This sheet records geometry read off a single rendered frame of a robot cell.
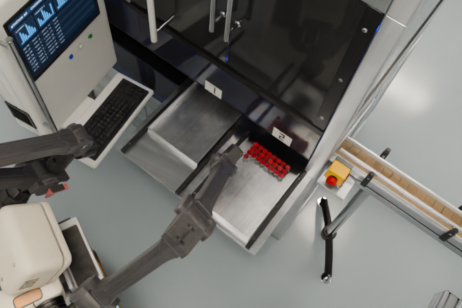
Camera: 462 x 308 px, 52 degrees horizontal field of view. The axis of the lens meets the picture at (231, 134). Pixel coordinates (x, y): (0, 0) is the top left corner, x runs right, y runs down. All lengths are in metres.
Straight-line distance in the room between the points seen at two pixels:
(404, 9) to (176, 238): 0.75
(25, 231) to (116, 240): 1.42
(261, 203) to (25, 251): 0.91
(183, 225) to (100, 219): 1.67
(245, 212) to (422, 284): 1.40
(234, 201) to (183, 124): 0.40
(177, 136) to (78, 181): 1.07
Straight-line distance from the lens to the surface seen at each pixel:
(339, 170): 1.84
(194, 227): 1.19
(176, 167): 1.92
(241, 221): 1.85
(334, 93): 1.51
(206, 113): 2.04
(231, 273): 2.70
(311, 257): 2.79
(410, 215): 2.03
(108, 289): 1.34
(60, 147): 1.41
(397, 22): 1.22
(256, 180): 1.91
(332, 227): 2.59
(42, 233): 1.40
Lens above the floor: 2.63
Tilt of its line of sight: 61 degrees down
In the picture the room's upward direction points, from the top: 9 degrees clockwise
